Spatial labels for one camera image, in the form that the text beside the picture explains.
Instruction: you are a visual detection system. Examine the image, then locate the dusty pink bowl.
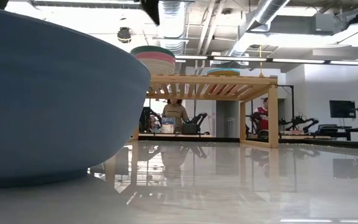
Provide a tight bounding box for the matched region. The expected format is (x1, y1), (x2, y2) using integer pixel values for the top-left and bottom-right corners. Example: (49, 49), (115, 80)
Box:
(134, 51), (177, 65)

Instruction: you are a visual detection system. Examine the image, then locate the large dusty blue bowl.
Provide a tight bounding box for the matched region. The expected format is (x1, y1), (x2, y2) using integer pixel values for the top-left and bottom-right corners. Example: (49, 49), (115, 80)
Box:
(0, 4), (152, 188)

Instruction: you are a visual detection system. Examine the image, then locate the wooden slatted shelf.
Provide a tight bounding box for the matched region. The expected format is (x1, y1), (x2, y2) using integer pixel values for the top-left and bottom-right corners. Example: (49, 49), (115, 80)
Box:
(131, 73), (280, 149)

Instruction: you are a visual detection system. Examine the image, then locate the black round ceiling device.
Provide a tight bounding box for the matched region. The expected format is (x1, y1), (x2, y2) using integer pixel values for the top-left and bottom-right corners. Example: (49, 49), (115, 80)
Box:
(117, 27), (132, 44)

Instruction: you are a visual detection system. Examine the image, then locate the person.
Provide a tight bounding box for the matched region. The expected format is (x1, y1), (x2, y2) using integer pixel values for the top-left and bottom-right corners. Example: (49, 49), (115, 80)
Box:
(162, 98), (190, 134)
(252, 97), (270, 138)

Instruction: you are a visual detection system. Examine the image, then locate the white and blue box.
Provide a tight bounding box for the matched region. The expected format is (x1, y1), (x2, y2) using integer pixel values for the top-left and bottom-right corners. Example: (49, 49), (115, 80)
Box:
(161, 117), (177, 134)

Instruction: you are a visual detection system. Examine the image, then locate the long ceiling light strip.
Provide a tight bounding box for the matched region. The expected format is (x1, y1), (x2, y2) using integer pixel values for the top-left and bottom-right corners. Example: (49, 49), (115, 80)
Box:
(174, 52), (358, 67)

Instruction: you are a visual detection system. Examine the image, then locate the black monitor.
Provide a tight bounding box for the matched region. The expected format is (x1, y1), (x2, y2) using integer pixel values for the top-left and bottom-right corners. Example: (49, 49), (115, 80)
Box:
(329, 100), (357, 119)

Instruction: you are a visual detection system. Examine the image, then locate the black desk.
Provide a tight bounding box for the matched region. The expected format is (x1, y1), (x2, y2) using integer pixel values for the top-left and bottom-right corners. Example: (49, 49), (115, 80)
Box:
(311, 123), (358, 141)

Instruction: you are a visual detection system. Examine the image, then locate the corrugated silver air duct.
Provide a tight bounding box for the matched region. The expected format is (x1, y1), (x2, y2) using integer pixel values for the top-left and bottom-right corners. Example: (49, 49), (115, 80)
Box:
(158, 0), (188, 75)

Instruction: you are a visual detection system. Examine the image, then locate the silver smooth air duct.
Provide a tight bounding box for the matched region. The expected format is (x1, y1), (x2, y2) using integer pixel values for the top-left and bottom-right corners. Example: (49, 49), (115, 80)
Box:
(227, 0), (291, 57)

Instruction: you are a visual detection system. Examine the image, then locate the yellow hanging cord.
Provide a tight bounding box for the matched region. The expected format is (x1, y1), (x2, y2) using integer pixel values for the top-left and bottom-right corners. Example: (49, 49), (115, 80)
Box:
(257, 45), (265, 78)

